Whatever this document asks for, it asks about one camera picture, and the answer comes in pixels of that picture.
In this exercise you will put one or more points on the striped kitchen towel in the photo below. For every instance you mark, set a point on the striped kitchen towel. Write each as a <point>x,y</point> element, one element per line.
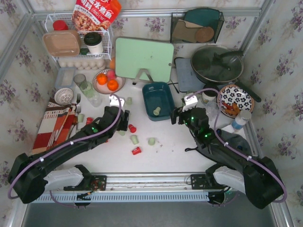
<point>54,128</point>

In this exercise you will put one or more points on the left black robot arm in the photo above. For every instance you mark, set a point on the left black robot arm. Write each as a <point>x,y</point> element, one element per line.
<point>27,176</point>

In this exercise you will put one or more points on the light green cutting board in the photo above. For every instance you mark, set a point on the light green cutting board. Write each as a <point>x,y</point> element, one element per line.
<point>132,55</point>

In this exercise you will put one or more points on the black frying pan with lid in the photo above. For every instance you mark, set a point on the black frying pan with lid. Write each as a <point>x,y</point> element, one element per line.
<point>220,65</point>

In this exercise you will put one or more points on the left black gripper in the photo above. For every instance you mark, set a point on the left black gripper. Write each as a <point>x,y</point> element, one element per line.
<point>125,119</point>

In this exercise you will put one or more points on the teal storage basket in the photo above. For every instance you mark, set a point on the teal storage basket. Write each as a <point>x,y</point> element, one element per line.
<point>158,94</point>

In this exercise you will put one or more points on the flower patterned plate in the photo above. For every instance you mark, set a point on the flower patterned plate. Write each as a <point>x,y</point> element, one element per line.
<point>233,100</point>

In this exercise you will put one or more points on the fruit plate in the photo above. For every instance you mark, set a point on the fruit plate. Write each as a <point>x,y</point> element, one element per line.
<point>106,82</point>

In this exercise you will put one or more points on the beige plastic container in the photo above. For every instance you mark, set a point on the beige plastic container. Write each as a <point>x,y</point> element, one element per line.
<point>65,43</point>

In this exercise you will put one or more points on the white cup black lid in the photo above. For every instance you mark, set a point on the white cup black lid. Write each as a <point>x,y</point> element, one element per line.
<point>93,41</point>

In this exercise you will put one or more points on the clear storage box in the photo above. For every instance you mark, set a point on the clear storage box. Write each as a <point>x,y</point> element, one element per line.
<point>65,78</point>

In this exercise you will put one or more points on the green capsule top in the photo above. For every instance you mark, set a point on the green capsule top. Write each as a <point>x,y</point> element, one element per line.
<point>129,101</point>

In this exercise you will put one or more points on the egg tray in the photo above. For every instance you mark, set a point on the egg tray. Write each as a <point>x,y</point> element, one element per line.
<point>83,64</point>

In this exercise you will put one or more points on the red capsule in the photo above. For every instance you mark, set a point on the red capsule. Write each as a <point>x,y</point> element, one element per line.
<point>136,151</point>
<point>132,128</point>

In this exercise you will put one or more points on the green capsule tall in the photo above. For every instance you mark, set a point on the green capsule tall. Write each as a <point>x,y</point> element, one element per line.
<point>134,139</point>

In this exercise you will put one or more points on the white strainer basket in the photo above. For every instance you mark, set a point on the white strainer basket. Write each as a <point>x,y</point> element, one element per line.
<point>63,96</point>

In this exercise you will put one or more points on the clear plastic cup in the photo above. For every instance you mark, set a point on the clear plastic cup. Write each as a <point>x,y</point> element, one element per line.
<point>212,110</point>

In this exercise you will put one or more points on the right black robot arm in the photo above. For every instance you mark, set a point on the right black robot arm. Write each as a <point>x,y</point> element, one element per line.
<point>257,178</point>

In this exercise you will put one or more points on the blue grey trivet mat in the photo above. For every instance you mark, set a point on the blue grey trivet mat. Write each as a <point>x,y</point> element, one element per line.
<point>187,80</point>

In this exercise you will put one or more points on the jar with black lid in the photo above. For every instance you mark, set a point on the jar with black lid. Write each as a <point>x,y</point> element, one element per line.
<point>209,95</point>

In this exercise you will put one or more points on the red lid jar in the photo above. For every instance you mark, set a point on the red lid jar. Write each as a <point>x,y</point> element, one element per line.
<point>60,25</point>

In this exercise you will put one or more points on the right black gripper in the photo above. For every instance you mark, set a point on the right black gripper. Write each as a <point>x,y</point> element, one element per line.
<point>178,116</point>

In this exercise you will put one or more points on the grey microfibre glove cloth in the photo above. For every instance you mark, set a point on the grey microfibre glove cloth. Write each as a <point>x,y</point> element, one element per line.
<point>228,149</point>

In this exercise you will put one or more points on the grey green tumbler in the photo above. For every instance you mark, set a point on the grey green tumbler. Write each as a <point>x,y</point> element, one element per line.
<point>87,89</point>

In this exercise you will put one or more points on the red snack bag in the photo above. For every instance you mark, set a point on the red snack bag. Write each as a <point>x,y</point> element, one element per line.
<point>95,15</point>

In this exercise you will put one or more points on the white bottle blue label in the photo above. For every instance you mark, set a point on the white bottle blue label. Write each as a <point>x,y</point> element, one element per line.
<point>241,119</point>

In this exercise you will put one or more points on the black mesh holder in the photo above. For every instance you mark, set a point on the black mesh holder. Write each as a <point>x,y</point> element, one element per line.
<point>197,26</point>

